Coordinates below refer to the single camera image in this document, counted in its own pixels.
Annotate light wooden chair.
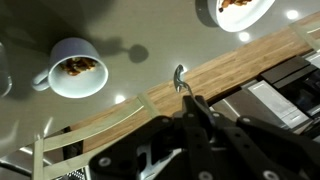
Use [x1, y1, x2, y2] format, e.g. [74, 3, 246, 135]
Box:
[31, 92, 161, 180]

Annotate stainless steel dishwasher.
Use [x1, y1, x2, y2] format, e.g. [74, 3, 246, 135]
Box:
[211, 79, 311, 131]

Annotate fruit pieces inside cup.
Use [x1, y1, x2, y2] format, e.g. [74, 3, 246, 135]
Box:
[58, 57, 98, 77]

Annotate black and steel stove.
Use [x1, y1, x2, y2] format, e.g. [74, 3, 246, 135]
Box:
[259, 54, 320, 118]

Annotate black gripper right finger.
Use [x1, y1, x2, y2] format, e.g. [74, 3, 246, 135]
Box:
[194, 95, 320, 180]

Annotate white ceramic cup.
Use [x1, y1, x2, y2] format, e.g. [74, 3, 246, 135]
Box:
[31, 37, 110, 99]

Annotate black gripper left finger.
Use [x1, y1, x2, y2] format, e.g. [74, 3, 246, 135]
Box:
[88, 95, 218, 180]

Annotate white ceramic bowl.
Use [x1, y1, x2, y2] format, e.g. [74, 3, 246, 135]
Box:
[207, 0, 276, 33]

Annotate dried fruit and nut mix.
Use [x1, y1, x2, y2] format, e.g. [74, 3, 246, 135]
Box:
[218, 0, 253, 14]

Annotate silver metal spoon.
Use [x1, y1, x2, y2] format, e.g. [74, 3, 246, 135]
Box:
[173, 64, 195, 98]

